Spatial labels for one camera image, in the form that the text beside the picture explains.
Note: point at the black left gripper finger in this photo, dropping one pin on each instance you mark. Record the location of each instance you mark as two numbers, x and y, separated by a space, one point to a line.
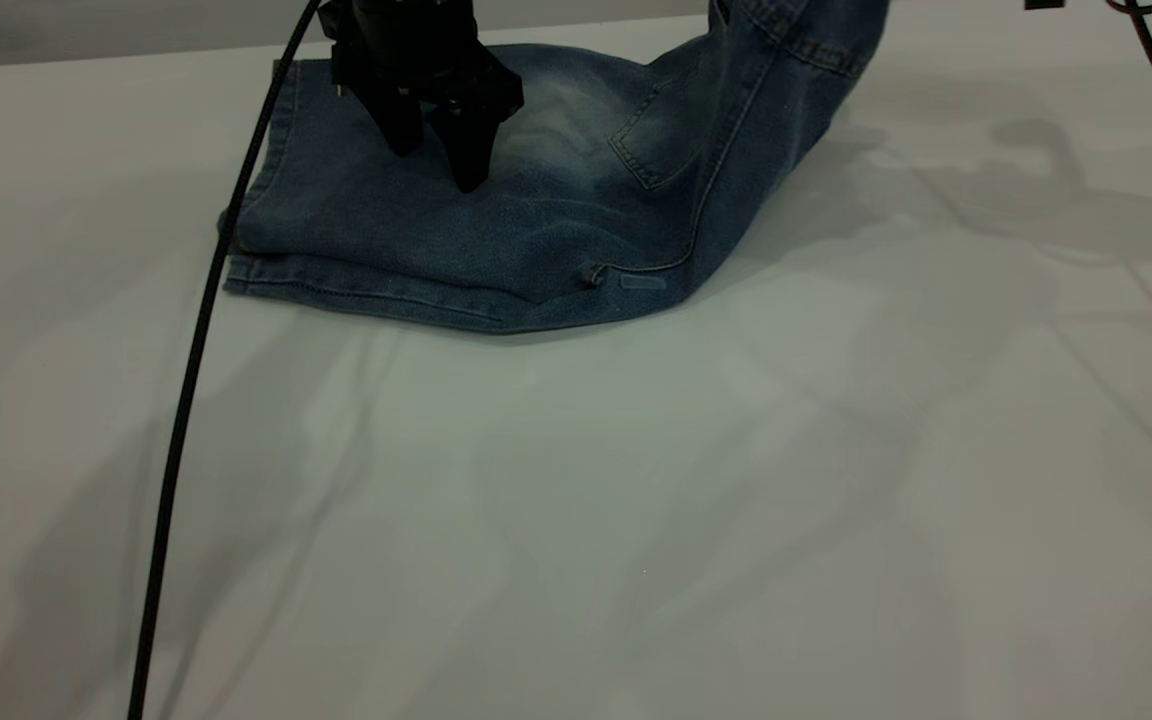
401 125
471 150

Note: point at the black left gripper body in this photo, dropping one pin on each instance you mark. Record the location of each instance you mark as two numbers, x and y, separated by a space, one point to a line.
406 50

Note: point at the blue denim shorts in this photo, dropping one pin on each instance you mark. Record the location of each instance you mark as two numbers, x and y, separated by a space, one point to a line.
576 200

